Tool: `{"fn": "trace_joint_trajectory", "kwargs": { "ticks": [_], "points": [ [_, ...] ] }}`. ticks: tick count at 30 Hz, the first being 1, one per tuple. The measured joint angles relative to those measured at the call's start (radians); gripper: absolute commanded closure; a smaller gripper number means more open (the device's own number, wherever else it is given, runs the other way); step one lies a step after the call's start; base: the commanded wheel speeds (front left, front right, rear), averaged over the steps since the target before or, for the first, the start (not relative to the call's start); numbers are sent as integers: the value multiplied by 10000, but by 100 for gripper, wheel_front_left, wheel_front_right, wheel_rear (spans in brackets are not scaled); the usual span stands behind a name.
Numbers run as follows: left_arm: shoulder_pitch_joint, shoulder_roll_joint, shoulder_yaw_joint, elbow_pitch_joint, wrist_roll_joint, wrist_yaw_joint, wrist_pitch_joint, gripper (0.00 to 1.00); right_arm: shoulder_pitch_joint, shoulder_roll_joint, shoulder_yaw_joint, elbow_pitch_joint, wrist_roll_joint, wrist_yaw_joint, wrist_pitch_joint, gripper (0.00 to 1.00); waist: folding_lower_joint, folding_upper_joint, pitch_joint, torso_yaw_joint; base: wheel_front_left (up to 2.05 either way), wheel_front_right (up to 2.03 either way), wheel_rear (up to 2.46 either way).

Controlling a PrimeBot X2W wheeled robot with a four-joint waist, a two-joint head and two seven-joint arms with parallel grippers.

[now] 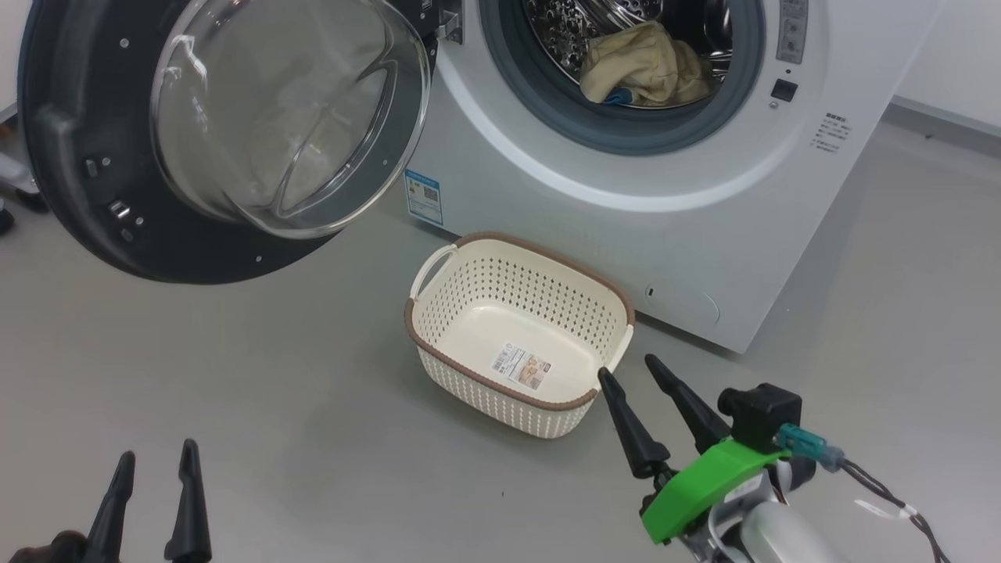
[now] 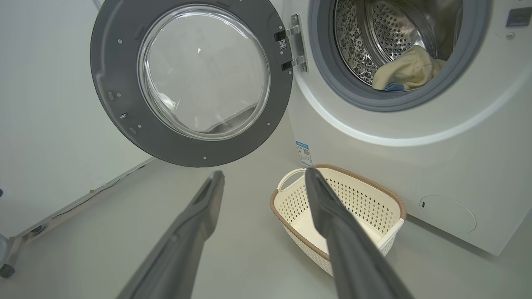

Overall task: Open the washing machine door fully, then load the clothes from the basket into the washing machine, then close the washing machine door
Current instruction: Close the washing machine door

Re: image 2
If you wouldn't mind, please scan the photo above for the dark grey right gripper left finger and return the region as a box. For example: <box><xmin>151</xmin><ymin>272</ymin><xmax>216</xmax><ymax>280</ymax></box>
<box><xmin>116</xmin><ymin>170</ymin><xmax>226</xmax><ymax>299</ymax></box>

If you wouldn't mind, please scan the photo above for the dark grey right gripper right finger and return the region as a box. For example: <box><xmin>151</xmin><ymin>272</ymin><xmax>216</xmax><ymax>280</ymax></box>
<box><xmin>305</xmin><ymin>167</ymin><xmax>416</xmax><ymax>299</ymax></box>

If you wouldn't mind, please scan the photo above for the round washing machine door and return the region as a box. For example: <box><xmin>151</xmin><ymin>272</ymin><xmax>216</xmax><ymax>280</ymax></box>
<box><xmin>90</xmin><ymin>0</ymin><xmax>309</xmax><ymax>168</ymax></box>

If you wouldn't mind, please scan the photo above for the cream garment with blue patches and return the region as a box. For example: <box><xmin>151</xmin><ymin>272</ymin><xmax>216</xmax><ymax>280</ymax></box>
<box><xmin>372</xmin><ymin>45</ymin><xmax>448</xmax><ymax>92</ymax></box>

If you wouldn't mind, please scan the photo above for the cream perforated laundry basket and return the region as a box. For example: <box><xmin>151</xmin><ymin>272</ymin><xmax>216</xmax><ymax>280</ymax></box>
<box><xmin>270</xmin><ymin>164</ymin><xmax>407</xmax><ymax>277</ymax></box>

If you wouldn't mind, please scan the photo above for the white front-load washing machine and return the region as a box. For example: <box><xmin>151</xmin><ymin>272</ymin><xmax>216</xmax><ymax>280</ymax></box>
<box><xmin>269</xmin><ymin>0</ymin><xmax>532</xmax><ymax>256</ymax></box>

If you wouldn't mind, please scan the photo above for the white partition panel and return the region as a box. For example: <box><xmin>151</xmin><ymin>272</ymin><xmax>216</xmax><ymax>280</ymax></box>
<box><xmin>0</xmin><ymin>0</ymin><xmax>157</xmax><ymax>279</ymax></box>

